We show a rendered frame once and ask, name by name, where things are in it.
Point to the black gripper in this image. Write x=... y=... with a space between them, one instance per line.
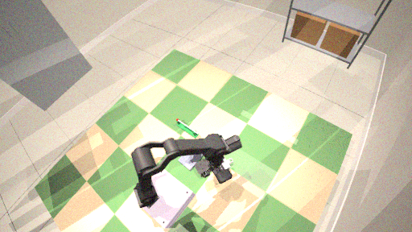
x=224 y=174

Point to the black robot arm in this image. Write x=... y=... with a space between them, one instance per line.
x=213 y=147

